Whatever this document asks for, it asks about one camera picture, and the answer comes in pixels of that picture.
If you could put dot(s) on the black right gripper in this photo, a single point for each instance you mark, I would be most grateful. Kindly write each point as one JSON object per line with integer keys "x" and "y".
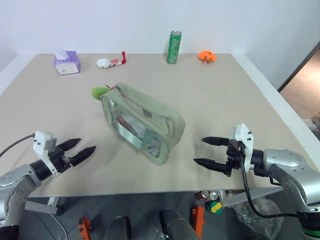
{"x": 233, "y": 155}

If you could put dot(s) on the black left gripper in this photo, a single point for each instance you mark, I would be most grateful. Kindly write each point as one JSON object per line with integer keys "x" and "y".
{"x": 60, "y": 160}

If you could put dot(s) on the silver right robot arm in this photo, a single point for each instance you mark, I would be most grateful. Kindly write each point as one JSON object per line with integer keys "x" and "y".
{"x": 290, "y": 170}

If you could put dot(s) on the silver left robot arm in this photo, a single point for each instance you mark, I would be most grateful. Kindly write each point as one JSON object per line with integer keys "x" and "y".
{"x": 15, "y": 185}

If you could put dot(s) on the green pompom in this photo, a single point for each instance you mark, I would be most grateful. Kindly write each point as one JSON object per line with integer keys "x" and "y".
{"x": 98, "y": 92}

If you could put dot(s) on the green transparent toiletry pouch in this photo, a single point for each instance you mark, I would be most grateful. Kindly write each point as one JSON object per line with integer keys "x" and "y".
{"x": 142, "y": 125}

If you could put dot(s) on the silver drink can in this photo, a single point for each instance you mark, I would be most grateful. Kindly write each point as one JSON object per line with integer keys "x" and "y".
{"x": 214, "y": 195}

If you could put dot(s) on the red drink can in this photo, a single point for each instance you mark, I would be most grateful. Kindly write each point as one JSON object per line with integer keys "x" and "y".
{"x": 202, "y": 196}

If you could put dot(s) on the green and yellow toy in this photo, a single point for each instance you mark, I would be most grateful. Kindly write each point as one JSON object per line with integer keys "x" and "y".
{"x": 213, "y": 207}

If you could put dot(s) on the orange clamp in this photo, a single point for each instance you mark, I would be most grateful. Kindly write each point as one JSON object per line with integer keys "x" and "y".
{"x": 84, "y": 228}
{"x": 199, "y": 220}

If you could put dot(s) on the clear plastic bag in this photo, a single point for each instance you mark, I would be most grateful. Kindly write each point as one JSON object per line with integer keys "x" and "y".
{"x": 260, "y": 217}

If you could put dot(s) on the dark rounded shape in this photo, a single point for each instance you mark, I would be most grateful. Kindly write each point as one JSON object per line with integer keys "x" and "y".
{"x": 177, "y": 225}

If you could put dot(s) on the purple tissue box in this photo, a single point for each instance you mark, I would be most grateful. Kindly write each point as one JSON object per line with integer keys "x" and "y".
{"x": 67, "y": 65}

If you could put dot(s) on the white plush toy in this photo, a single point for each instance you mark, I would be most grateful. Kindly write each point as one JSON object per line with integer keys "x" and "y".
{"x": 103, "y": 63}

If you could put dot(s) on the orange plush toy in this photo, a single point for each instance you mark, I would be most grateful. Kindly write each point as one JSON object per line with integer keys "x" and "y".
{"x": 207, "y": 55}

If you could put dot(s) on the red and white toy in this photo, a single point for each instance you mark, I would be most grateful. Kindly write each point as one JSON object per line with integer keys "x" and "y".
{"x": 121, "y": 60}

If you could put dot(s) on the tall green drink can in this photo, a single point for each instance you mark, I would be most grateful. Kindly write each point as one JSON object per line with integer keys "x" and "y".
{"x": 173, "y": 47}

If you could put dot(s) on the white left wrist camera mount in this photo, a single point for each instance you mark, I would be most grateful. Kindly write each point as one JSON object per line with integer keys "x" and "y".
{"x": 41, "y": 145}

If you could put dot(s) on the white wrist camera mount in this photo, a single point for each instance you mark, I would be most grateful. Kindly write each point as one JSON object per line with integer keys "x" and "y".
{"x": 246, "y": 140}
{"x": 41, "y": 145}

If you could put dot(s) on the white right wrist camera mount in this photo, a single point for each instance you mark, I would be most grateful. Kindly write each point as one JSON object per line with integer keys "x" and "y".
{"x": 246, "y": 140}

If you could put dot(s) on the silver table frame bar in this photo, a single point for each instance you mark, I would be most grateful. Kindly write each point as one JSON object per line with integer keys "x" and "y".
{"x": 250, "y": 196}

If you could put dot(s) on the silver table frame bracket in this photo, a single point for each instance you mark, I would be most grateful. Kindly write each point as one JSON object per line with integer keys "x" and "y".
{"x": 42, "y": 206}

